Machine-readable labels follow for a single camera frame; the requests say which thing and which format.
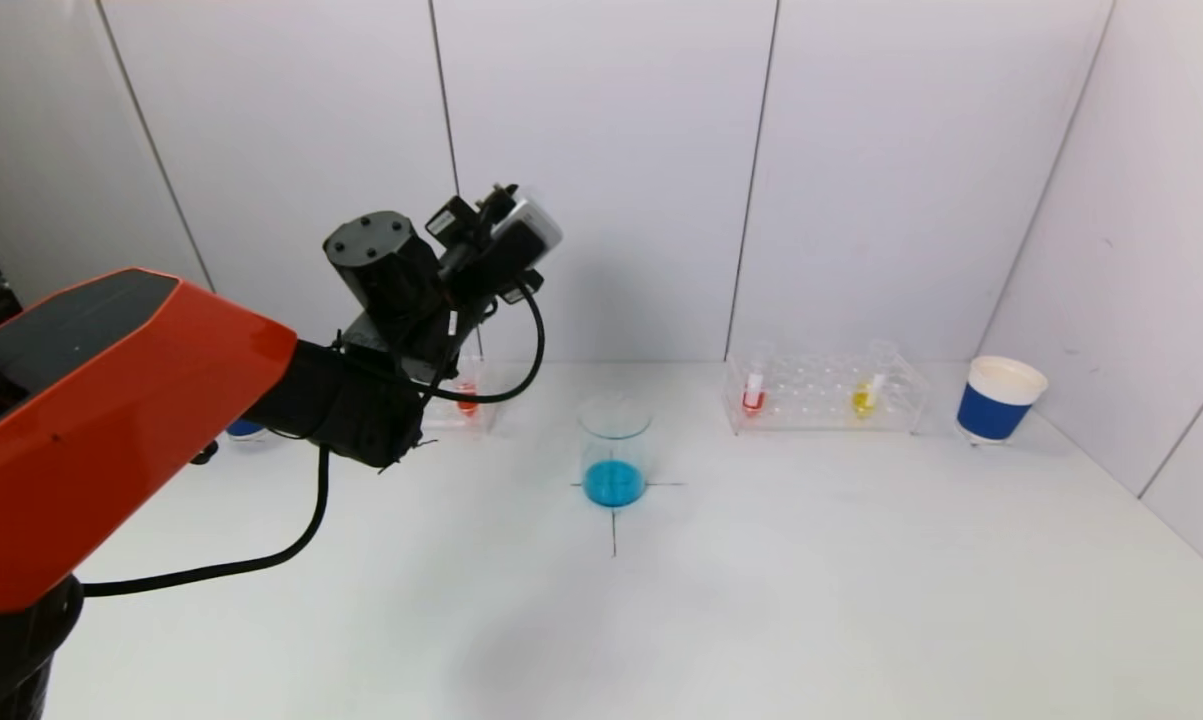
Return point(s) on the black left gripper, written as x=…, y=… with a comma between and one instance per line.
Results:
x=471, y=255

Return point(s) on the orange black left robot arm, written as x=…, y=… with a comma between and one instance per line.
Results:
x=111, y=420

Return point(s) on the red pigment test tube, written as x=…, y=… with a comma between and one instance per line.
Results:
x=468, y=402

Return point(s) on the clear acrylic test tube rack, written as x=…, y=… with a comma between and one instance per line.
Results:
x=811, y=395
x=461, y=420

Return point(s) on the clear glass beaker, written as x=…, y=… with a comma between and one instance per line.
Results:
x=614, y=470

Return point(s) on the white labelled red pigment tube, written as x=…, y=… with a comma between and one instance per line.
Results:
x=753, y=400

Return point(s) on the yellow pigment test tube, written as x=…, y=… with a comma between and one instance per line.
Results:
x=862, y=402

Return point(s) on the blue white paper cup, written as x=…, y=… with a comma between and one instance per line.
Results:
x=991, y=412
x=246, y=429

